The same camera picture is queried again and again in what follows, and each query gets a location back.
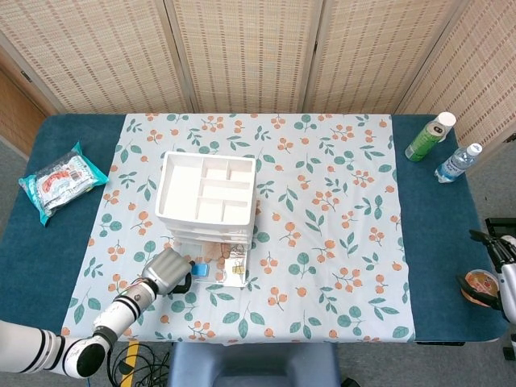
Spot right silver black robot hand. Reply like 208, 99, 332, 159
456, 228, 516, 323

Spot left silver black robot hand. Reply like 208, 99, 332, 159
140, 246, 197, 298

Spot clear drawer holding plush toy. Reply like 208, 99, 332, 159
171, 237, 252, 288

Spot clear drawer holding wooden items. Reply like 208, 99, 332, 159
165, 223, 254, 235

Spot beige plush toy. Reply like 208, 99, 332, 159
201, 241, 233, 269

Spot yellow floor tape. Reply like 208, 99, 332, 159
120, 340, 140, 387

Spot teal felt table cover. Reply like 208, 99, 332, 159
0, 114, 509, 343

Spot blue grey padded chair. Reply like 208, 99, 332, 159
167, 342, 343, 387

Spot teal snack package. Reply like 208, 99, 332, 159
18, 141, 110, 227

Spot clear water bottle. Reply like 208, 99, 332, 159
434, 142, 484, 185

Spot floral orange berry tablecloth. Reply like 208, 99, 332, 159
60, 112, 416, 344

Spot green drink bottle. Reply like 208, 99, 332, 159
405, 111, 457, 163

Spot brown wooden door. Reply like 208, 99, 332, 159
0, 68, 48, 156

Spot woven bamboo folding screen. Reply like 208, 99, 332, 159
0, 0, 516, 142

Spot black equipment frame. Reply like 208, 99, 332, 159
485, 217, 516, 243

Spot white plastic drawer organizer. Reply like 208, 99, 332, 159
155, 151, 259, 251

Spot black floor cables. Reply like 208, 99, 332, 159
106, 340, 170, 387

